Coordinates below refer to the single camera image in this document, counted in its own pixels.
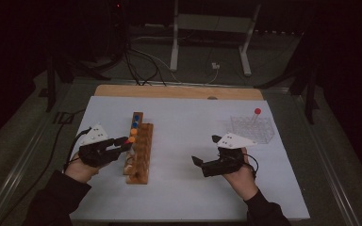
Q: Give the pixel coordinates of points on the white plug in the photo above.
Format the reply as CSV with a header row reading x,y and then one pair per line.
x,y
215,66

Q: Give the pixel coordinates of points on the person's right hand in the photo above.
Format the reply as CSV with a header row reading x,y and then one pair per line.
x,y
242,185

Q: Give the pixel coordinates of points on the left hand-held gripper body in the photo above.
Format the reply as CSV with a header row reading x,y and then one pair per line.
x,y
95,147

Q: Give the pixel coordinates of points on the power strip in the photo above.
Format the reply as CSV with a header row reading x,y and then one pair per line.
x,y
276,31

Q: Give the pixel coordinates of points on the dark stand leg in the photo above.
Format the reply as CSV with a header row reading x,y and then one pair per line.
x,y
51,88
310,100

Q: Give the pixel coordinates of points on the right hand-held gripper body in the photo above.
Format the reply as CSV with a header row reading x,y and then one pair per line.
x,y
226,160

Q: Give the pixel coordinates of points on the metal floor rail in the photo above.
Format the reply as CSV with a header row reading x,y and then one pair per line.
x,y
328,157
15,174

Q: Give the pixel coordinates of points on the clear plastic test tube rack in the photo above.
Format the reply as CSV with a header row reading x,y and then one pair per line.
x,y
253,133

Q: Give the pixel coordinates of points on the wooden test tube rack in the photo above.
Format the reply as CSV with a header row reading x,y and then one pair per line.
x,y
141,157

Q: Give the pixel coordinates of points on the red cap test tube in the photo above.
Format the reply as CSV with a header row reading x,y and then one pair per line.
x,y
257,110
127,142

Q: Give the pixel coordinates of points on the grey metal stand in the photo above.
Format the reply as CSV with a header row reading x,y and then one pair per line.
x,y
174,47

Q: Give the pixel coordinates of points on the person's left hand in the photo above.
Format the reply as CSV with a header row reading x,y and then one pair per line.
x,y
80,171

